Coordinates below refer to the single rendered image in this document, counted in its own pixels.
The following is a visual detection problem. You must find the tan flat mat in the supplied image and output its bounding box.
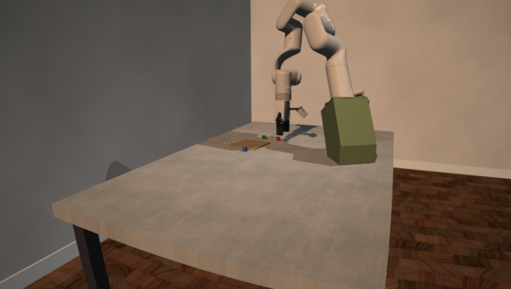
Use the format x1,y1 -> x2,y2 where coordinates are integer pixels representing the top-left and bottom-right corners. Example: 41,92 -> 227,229
228,139 -> 271,150

